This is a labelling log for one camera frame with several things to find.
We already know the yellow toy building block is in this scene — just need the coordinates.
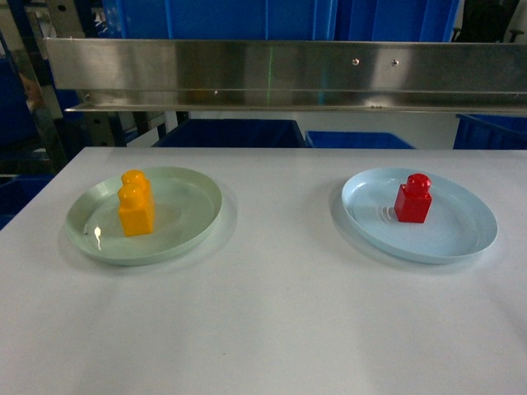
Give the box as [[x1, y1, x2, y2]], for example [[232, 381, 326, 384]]
[[118, 170, 155, 237]]

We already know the red toy building block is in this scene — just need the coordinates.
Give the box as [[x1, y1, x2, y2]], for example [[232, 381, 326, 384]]
[[394, 173, 432, 224]]

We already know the light green plastic plate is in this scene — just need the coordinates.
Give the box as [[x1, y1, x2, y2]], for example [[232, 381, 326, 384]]
[[65, 167, 223, 267]]

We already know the blue bin lower middle right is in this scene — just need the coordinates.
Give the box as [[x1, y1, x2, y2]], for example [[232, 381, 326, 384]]
[[305, 131, 413, 149]]

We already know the blue bin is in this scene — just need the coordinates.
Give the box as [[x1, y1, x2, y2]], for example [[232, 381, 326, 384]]
[[453, 114, 526, 150], [0, 58, 38, 147], [334, 0, 459, 42], [305, 131, 413, 149], [153, 119, 305, 148], [102, 0, 338, 40]]

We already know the blue bin lower centre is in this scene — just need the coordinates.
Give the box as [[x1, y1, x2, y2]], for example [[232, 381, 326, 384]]
[[153, 119, 305, 148]]

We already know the blue bin upper left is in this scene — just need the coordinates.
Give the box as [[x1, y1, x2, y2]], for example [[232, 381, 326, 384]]
[[102, 0, 338, 40]]

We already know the light blue plastic plate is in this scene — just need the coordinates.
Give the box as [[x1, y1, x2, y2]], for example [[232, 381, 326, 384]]
[[341, 168, 498, 264]]

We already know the blue bin upper right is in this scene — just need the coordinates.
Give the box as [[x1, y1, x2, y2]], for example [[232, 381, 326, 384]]
[[334, 0, 459, 42]]

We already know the blue bin far right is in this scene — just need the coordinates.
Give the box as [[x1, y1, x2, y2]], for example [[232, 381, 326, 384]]
[[453, 114, 526, 150]]

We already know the blue bin far left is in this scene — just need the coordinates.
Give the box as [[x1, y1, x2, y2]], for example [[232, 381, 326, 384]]
[[0, 58, 38, 147]]

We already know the stainless steel shelf rail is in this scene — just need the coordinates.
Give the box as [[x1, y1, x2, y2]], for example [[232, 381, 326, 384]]
[[44, 38, 526, 115]]

